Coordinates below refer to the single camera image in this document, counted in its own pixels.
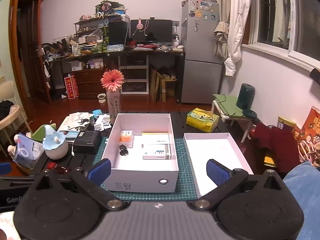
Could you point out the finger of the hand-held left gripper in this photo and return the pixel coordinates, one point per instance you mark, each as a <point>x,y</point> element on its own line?
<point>5,168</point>

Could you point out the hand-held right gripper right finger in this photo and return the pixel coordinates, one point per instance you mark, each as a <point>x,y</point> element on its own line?
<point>217,172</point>

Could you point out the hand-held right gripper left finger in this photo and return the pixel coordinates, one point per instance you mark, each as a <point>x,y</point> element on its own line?
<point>100,172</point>

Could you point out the white cardboard box lid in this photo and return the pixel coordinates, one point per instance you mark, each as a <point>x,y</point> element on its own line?
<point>215,160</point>

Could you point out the dark red cosmetic bottle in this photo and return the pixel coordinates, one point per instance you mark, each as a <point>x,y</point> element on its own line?
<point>61,169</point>

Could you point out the white cardboard shoe box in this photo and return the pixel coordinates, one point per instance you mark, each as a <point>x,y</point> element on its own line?
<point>142,175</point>

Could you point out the black slatted desktop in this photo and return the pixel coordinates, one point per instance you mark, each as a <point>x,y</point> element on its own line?
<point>180,123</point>

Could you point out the beige plush toy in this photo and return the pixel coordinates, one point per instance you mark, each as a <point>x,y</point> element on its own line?
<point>12,148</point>

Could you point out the blue printed pouch packet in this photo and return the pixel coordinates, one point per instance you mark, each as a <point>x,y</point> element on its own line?
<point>27,152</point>

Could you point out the green cutting mat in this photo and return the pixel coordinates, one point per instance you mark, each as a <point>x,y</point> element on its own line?
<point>187,180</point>

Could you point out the black hair claw clip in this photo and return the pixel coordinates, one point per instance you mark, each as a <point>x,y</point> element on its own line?
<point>123,150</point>

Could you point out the black product box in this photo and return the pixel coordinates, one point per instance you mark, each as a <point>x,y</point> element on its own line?
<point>86,142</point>

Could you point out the orange and white medicine box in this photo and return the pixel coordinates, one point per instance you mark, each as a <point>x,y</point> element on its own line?
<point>126,138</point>

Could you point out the cream high chair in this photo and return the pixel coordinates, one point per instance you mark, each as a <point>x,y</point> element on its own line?
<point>10,125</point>

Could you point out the black-and-white patterned paper slip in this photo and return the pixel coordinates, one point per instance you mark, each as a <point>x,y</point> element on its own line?
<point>98,127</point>

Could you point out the blue picture postcard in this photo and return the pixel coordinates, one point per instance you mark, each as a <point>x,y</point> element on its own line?
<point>71,135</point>

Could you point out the green plastic tray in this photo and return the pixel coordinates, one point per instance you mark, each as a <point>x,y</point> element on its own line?
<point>37,133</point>

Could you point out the blue mountain-shaped white lamp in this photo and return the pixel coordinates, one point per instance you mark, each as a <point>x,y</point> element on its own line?
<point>56,147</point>

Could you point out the silver pill blister packs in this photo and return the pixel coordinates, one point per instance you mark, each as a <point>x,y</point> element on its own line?
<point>106,121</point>

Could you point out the small dark-capped bottle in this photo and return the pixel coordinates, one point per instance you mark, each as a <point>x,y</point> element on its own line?
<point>92,121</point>

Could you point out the yellow packet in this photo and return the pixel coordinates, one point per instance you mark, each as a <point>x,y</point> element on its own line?
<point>270,162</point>

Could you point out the yellow panda tissue box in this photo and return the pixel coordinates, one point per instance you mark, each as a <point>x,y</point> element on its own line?
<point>202,120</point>

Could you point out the horse painting paper prints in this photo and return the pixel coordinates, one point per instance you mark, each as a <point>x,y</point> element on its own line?
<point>75,121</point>

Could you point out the black cloth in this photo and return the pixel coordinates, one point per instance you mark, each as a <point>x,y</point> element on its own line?
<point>6,108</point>

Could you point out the teal paper card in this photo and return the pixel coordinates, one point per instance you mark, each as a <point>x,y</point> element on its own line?
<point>97,112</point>

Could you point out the white medicine box blue logo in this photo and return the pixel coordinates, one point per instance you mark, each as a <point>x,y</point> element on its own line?
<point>157,152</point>

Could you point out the white medicine box yellow strip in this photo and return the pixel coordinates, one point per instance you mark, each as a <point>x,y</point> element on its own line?
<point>156,138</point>

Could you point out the dark red cloth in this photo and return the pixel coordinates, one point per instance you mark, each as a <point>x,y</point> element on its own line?
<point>277,145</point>

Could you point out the pink tea bottle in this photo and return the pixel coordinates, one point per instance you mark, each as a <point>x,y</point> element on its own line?
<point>113,105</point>

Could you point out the small green folding table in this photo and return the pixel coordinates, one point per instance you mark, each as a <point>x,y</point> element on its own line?
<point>225,102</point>

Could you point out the small white plant pot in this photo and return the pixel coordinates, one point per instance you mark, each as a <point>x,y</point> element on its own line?
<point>101,98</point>

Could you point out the dark green cylinder appliance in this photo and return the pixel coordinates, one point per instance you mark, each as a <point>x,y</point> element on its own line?
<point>246,95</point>

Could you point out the yellow and purple snack bag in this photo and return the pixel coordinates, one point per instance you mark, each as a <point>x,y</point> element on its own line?
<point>287,123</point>

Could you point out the red sign boards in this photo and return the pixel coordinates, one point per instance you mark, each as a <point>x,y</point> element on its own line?
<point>71,87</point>

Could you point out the brown wooden drawer cabinet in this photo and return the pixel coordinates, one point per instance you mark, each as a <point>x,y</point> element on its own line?
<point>90,82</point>

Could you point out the person's right leg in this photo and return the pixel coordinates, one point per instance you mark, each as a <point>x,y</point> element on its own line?
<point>305,200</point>

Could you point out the orange gerbera flower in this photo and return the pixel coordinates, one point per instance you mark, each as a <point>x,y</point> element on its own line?
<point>112,80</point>

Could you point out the silver refrigerator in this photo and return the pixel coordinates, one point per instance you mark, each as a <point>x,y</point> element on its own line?
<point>200,80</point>

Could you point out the orange cartoon printed bag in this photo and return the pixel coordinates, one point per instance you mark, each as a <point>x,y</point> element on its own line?
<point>310,135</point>

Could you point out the flat cardboard boxes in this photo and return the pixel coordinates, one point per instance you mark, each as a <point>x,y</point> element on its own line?
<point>157,85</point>

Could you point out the open white carton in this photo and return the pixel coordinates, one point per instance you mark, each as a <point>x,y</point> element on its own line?
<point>76,66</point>

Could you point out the black computer desk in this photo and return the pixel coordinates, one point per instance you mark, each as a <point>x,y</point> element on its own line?
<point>180,67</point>

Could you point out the light blue tissue pack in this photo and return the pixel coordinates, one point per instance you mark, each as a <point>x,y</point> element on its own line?
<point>115,48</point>

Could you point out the green drink cup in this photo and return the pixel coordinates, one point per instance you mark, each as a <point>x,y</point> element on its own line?
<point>100,47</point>

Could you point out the brown wooden door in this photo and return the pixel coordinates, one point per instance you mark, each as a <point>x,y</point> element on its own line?
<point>35,42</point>

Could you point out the beige hanging jacket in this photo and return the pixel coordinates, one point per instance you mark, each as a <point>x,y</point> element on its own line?
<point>221,40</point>

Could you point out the white pump bottle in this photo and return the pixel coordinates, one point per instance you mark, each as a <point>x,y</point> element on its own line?
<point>175,43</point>

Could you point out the black shelf rack with figurines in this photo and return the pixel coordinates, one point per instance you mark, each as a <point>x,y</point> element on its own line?
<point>117,27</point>

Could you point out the black computer monitor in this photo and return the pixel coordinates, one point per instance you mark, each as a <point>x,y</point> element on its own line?
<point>155,31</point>

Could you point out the pink cat-ear headphones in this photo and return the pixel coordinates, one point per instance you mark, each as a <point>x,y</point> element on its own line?
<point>139,25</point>

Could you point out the white curtain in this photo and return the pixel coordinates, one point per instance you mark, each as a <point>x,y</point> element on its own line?
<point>237,5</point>

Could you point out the window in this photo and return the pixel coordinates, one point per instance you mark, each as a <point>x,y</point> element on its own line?
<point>282,12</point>

